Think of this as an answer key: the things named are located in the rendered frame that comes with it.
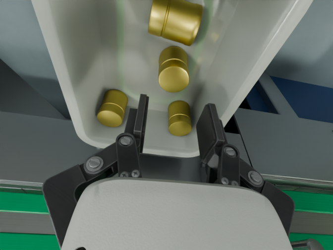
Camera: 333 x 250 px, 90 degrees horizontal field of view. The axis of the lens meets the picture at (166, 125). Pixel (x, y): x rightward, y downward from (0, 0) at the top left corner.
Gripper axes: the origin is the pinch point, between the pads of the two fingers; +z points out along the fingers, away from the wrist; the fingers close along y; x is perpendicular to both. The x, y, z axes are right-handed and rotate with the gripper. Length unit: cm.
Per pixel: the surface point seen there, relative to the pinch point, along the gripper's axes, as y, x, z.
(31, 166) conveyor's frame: -18.5, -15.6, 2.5
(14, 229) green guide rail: -17.5, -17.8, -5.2
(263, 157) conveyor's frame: 13.5, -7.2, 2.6
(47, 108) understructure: -37, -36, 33
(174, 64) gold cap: -0.3, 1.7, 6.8
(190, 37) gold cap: 0.7, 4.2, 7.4
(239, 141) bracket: 10.7, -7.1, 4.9
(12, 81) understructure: -54, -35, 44
